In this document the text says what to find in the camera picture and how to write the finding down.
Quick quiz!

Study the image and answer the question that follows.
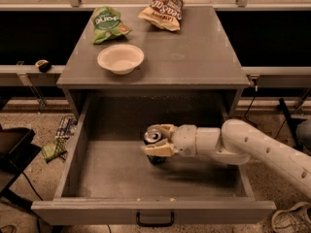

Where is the blue white packet on floor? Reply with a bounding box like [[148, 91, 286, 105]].
[[55, 116, 77, 139]]

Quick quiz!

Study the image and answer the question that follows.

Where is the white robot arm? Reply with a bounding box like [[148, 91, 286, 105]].
[[141, 119, 311, 197]]

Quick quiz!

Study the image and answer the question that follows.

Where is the black stand with wheels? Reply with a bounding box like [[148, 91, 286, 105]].
[[277, 98, 311, 150]]

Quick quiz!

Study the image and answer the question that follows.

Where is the green chip bag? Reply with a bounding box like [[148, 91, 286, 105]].
[[91, 6, 131, 45]]

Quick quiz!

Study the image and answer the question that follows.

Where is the brown chip bag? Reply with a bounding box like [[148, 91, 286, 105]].
[[138, 0, 184, 32]]

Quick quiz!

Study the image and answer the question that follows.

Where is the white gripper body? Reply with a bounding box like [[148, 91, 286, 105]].
[[171, 124, 197, 156]]

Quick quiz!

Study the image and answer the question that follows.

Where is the black chair at left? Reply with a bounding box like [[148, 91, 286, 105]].
[[0, 127, 40, 212]]

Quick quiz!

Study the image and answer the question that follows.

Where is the small green bag on floor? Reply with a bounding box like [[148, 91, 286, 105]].
[[41, 138, 66, 163]]

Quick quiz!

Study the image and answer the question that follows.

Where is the black power adapter cable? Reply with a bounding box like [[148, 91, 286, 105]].
[[242, 75, 261, 128]]

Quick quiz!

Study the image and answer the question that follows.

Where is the open grey top drawer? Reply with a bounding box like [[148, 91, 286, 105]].
[[32, 93, 275, 225]]

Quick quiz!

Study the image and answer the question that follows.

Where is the white sneaker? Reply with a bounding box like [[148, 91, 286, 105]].
[[271, 202, 311, 233]]

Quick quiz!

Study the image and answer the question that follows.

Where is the blue pepsi can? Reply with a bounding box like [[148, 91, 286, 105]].
[[143, 128, 168, 166]]

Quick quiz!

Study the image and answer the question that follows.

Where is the grey cabinet counter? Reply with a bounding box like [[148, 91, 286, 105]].
[[57, 6, 249, 114]]

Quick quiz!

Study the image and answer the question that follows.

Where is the black round tape measure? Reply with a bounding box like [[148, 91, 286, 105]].
[[35, 59, 52, 73]]

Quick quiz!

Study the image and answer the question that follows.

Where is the white paper bowl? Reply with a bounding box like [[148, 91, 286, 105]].
[[97, 44, 145, 75]]

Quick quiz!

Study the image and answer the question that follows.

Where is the black drawer handle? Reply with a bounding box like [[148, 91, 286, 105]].
[[136, 212, 175, 227]]

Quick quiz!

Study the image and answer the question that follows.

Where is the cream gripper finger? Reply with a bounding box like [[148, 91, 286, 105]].
[[141, 139, 177, 157], [146, 124, 176, 139]]

